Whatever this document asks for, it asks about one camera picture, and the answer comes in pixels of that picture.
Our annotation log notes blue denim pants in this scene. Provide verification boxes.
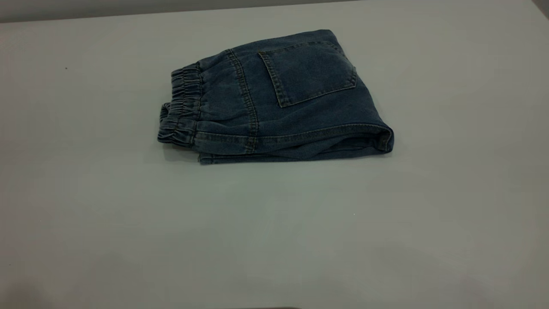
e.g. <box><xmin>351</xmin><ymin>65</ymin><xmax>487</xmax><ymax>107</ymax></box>
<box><xmin>157</xmin><ymin>29</ymin><xmax>394</xmax><ymax>165</ymax></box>

